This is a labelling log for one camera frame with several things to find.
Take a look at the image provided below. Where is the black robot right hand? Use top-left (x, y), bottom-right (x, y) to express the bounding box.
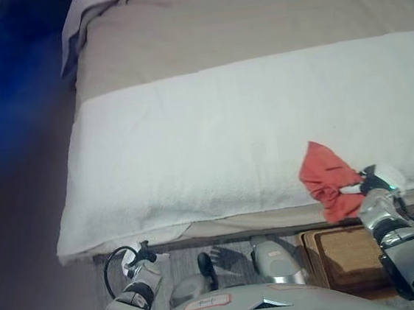
top-left (337, 160), bottom-right (407, 201)

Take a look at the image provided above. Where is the robot right leg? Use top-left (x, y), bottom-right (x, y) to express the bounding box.
top-left (250, 230), bottom-right (311, 291)

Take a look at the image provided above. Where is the wooden basket with handles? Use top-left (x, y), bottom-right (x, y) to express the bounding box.
top-left (298, 220), bottom-right (397, 305)

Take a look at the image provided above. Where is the white terry blanket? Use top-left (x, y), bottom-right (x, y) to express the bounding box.
top-left (38, 31), bottom-right (414, 267)

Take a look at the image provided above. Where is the silver robot torso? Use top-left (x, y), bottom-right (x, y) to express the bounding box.
top-left (76, 268), bottom-right (414, 310)

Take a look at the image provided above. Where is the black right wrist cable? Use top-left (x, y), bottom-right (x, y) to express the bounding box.
top-left (395, 194), bottom-right (414, 242)

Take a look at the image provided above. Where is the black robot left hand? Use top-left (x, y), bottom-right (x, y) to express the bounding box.
top-left (121, 238), bottom-right (173, 280)

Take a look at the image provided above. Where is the red-bordered white label sticker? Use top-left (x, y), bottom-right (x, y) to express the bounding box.
top-left (181, 292), bottom-right (234, 310)

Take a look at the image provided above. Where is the red cloth garment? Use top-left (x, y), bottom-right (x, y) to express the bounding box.
top-left (294, 135), bottom-right (367, 227)

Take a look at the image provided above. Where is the beige duvet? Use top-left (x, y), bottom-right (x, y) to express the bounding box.
top-left (64, 0), bottom-right (414, 110)

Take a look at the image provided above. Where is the thick black cable loop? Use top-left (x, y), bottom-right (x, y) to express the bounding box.
top-left (101, 244), bottom-right (146, 300)

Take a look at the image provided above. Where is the robot leg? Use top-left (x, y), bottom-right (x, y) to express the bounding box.
top-left (250, 230), bottom-right (311, 291)
top-left (164, 251), bottom-right (222, 309)

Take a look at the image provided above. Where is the robot left leg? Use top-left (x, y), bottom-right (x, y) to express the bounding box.
top-left (164, 251), bottom-right (222, 309)

